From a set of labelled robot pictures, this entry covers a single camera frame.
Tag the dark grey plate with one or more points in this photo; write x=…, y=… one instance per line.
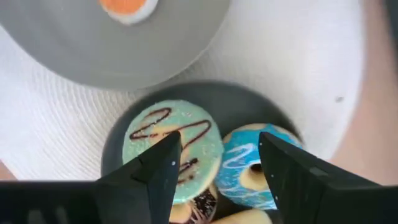
x=236, y=102

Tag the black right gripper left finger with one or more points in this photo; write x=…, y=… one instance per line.
x=149, y=186

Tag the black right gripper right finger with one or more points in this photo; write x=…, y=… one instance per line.
x=295, y=186

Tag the white round woven mat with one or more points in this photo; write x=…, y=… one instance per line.
x=280, y=62

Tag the large chocolate sprinkled donut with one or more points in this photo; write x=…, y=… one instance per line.
x=203, y=205

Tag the green chocolate drizzle donut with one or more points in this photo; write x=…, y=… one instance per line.
x=186, y=124

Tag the blue frosted donut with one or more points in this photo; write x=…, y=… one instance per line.
x=239, y=149

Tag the light grey plate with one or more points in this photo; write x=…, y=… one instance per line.
x=109, y=53

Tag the small orange frosted donut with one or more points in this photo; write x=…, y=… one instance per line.
x=127, y=7

